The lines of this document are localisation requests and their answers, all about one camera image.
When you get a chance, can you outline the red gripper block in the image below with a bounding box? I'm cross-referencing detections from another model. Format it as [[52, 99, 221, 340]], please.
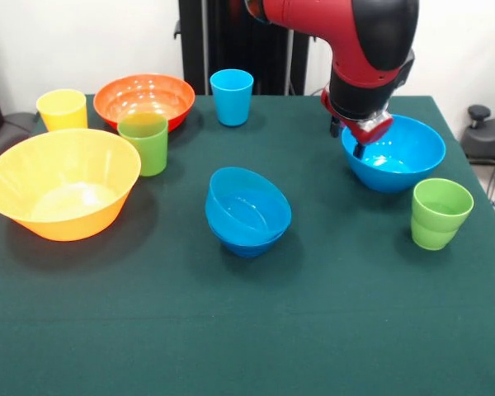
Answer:
[[320, 87, 394, 160]]

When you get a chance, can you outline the large blue bowl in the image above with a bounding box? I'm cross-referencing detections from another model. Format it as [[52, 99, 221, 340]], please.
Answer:
[[340, 114, 447, 194]]

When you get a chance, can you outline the small light blue bowl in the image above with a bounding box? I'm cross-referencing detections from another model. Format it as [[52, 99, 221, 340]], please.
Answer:
[[205, 166, 293, 244]]

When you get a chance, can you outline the small dark blue bowl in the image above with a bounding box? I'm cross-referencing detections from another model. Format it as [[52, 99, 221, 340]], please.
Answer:
[[208, 222, 290, 259]]

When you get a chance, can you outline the light blue cup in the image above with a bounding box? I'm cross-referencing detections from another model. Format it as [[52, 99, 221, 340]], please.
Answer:
[[209, 68, 255, 127]]

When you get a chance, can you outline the ridged green cup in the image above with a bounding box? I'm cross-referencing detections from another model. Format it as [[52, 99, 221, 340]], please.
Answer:
[[410, 177, 475, 252]]

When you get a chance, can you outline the grey black stand base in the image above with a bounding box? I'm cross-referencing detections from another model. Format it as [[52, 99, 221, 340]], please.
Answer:
[[460, 104, 495, 166], [0, 111, 40, 166]]

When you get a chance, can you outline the dark green tablecloth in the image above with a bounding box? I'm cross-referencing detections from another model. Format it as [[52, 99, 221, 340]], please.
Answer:
[[0, 93, 495, 396]]

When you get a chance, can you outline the smooth green cup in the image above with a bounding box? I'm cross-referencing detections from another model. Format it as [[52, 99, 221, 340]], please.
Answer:
[[116, 111, 169, 177]]

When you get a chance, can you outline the red-orange bowl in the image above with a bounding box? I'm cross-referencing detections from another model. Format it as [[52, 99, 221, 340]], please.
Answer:
[[92, 73, 196, 133]]

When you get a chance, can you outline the yellow cup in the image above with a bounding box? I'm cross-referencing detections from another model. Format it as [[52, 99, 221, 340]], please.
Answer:
[[35, 88, 88, 133]]

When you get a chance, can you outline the large yellow-orange bowl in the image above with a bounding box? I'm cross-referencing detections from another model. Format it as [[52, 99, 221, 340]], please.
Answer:
[[0, 128, 143, 243]]

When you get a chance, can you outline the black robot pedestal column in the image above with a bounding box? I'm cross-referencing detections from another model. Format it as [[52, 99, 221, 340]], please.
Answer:
[[173, 0, 317, 97]]

